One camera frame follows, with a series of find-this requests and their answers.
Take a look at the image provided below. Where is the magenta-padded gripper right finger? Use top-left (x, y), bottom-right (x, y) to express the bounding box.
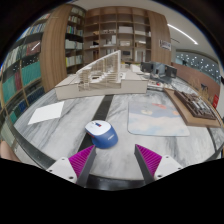
top-left (133, 143), bottom-right (184, 185)

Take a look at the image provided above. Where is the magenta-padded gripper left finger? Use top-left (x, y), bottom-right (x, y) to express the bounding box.
top-left (45, 144), bottom-right (98, 188)

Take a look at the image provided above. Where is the white and blue computer mouse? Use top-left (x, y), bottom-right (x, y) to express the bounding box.
top-left (84, 119), bottom-right (119, 150)

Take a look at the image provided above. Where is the light blue printed mouse pad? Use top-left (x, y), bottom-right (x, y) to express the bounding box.
top-left (127, 100), bottom-right (191, 138)

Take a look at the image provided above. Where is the white paper sheet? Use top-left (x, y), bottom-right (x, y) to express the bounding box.
top-left (27, 100), bottom-right (65, 126)

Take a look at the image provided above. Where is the brown model on wooden board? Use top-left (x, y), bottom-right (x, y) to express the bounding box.
top-left (163, 87), bottom-right (223, 129)

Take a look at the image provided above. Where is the person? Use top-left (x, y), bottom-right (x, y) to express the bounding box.
top-left (0, 139), bottom-right (21, 163)

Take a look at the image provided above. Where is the white flat site model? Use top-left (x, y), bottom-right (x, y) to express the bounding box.
top-left (146, 78), bottom-right (174, 92)

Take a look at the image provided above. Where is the white architectural model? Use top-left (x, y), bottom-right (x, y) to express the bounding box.
top-left (54, 49), bottom-right (149, 101)

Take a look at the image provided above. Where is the dark grey building model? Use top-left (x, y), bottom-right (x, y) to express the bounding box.
top-left (163, 64), bottom-right (178, 79)
top-left (139, 61), bottom-right (155, 74)

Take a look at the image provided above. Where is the group of small ceiling lights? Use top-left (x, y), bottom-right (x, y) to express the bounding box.
top-left (174, 52), bottom-right (221, 75)

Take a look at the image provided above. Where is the dark bookshelf with books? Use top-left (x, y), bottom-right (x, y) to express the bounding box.
top-left (0, 13), bottom-right (52, 125)

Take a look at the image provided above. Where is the long ceiling light strip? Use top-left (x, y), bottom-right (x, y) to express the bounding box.
top-left (166, 23), bottom-right (199, 46)

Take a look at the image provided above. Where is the wooden shelf unit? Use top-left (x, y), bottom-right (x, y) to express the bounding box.
top-left (64, 4), bottom-right (173, 75)

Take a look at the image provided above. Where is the white wall sign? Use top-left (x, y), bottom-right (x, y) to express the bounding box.
top-left (158, 39), bottom-right (173, 52)

